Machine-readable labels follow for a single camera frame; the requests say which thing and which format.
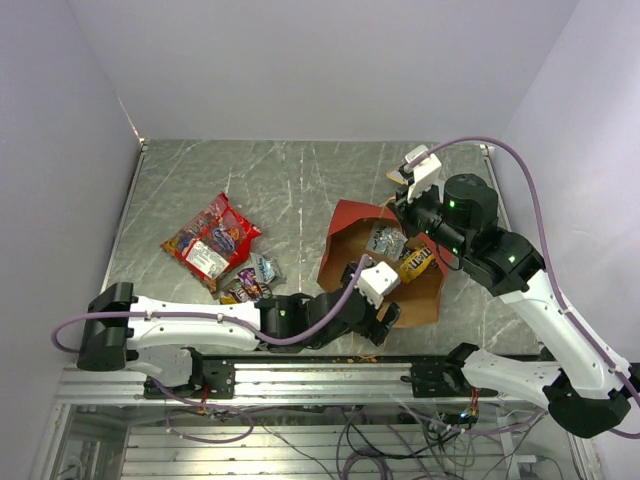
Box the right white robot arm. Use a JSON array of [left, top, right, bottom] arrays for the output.
[[389, 174, 639, 438]]

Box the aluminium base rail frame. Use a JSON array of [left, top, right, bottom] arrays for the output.
[[32, 355, 604, 479]]

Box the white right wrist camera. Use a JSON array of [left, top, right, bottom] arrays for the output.
[[399, 144, 442, 203]]

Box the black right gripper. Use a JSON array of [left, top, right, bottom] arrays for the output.
[[387, 174, 471, 260]]

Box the red brown paper bag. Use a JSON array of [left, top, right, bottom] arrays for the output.
[[317, 200, 449, 328]]

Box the large red snack bag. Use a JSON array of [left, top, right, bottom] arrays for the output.
[[160, 192, 262, 294]]

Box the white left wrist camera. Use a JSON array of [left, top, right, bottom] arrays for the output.
[[356, 262, 401, 309]]

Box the yellow m&m's packet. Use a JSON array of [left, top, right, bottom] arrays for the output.
[[398, 246, 434, 284], [219, 293, 243, 305]]

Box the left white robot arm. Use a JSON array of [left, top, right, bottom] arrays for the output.
[[77, 282, 401, 372]]

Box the light blue snack packet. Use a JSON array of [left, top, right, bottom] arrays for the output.
[[366, 221, 407, 261]]

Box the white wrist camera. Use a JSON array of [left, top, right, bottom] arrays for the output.
[[356, 262, 401, 309], [399, 144, 442, 203]]

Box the grey silver snack wrapper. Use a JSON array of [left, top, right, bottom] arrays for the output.
[[249, 252, 286, 285]]

